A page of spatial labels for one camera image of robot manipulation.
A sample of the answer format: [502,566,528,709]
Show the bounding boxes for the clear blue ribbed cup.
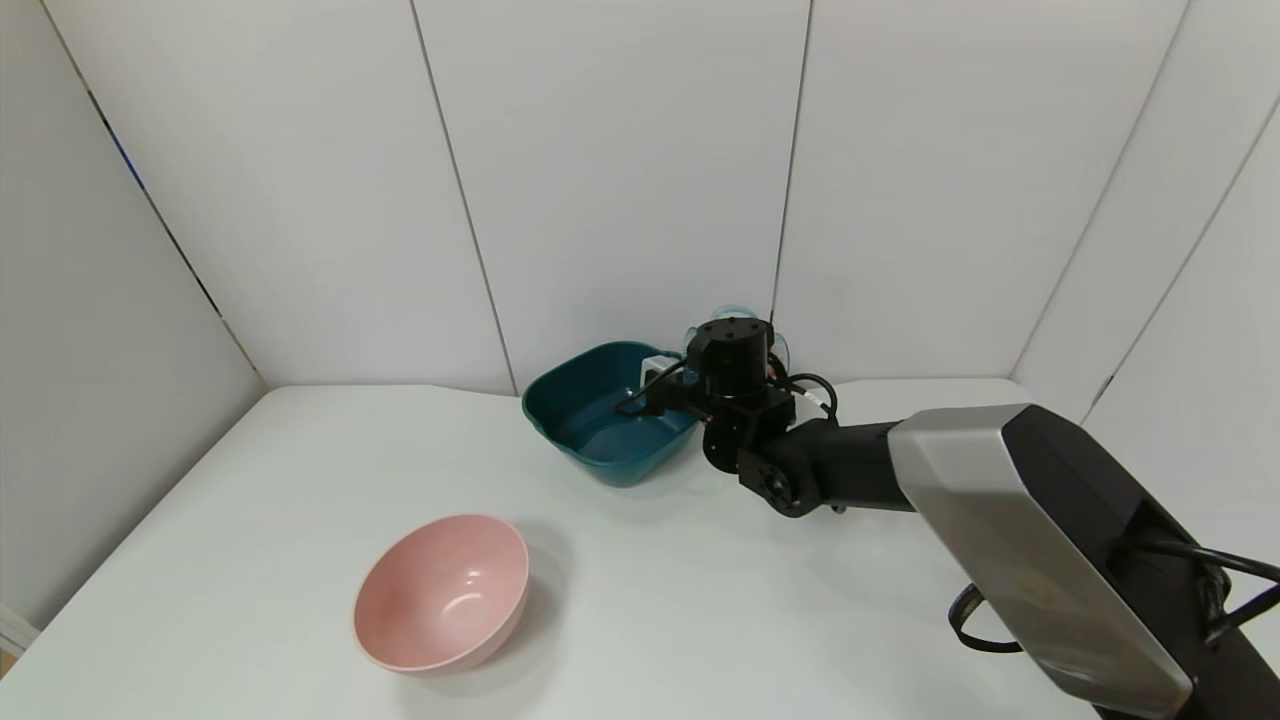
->
[683,303,792,377]

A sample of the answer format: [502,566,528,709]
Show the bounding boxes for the dark teal square bowl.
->
[521,341,701,489]

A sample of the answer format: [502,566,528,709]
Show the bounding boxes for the pink plastic bowl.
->
[353,514,531,673]

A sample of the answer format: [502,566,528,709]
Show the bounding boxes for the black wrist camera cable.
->
[616,345,840,422]

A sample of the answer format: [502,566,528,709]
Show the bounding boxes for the striped flat cable loop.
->
[947,583,1027,655]

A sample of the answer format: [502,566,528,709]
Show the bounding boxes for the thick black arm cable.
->
[1130,535,1280,647]

